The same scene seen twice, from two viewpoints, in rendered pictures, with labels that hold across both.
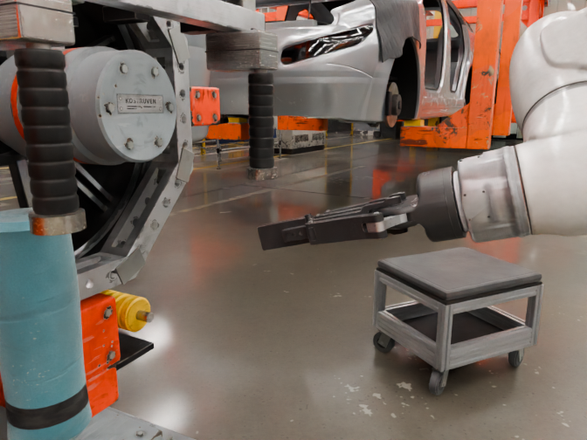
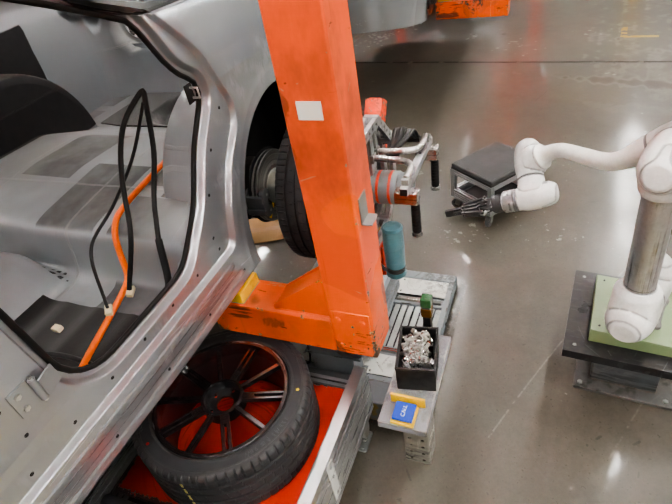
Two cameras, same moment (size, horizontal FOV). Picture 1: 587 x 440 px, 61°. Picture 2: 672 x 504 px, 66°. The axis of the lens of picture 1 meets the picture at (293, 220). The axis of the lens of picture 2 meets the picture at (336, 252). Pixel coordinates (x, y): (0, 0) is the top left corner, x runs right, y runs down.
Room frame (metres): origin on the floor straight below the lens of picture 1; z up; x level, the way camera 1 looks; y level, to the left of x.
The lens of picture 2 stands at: (-1.20, 0.53, 1.98)
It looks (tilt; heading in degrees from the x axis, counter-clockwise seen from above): 38 degrees down; 0
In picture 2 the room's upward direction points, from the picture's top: 11 degrees counter-clockwise
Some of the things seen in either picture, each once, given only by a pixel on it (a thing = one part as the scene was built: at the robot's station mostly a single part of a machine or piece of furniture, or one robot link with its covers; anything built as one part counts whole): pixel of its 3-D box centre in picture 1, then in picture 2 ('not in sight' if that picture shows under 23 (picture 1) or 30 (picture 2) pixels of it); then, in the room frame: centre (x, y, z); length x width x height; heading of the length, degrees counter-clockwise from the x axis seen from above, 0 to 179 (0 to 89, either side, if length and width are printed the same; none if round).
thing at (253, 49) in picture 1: (241, 51); (427, 152); (0.73, 0.07, 0.93); 0.09 x 0.05 x 0.05; 63
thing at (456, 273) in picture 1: (452, 312); (492, 183); (1.54, -0.53, 0.17); 0.43 x 0.36 x 0.34; 115
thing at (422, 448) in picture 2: not in sight; (418, 421); (-0.05, 0.34, 0.21); 0.10 x 0.10 x 0.42; 63
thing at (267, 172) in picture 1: (261, 124); (435, 173); (0.71, 0.05, 0.83); 0.04 x 0.04 x 0.16
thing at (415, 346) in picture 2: not in sight; (418, 356); (0.01, 0.31, 0.51); 0.20 x 0.14 x 0.13; 162
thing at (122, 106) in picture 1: (79, 106); (387, 187); (0.64, 0.27, 0.85); 0.21 x 0.14 x 0.14; 63
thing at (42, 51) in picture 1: (48, 138); (416, 218); (0.41, 0.20, 0.83); 0.04 x 0.04 x 0.16
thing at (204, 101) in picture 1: (190, 106); not in sight; (0.95, 0.19, 0.85); 0.09 x 0.08 x 0.07; 153
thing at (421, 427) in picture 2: not in sight; (416, 378); (-0.03, 0.33, 0.44); 0.43 x 0.17 x 0.03; 153
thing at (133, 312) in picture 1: (87, 301); not in sight; (0.82, 0.37, 0.51); 0.29 x 0.06 x 0.06; 63
